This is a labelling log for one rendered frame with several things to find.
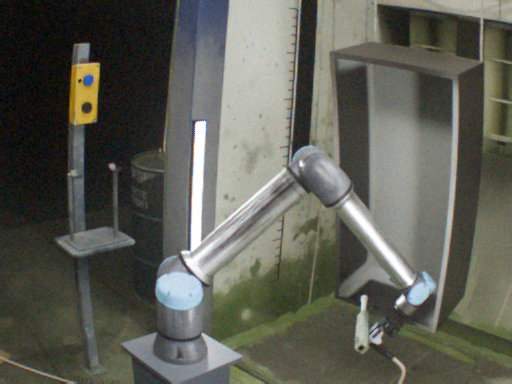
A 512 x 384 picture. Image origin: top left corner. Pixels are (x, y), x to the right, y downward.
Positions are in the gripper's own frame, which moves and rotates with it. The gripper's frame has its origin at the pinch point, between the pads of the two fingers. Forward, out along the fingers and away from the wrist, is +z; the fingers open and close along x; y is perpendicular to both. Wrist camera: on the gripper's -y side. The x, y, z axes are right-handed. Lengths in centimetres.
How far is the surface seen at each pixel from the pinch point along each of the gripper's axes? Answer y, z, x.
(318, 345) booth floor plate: 10, 50, 75
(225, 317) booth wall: -42, 64, 63
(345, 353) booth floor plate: 23, 41, 68
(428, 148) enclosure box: -23, -72, 52
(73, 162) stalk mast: -142, 25, 9
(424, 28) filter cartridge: -53, -128, 141
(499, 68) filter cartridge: -6, -139, 111
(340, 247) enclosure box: -25, -9, 52
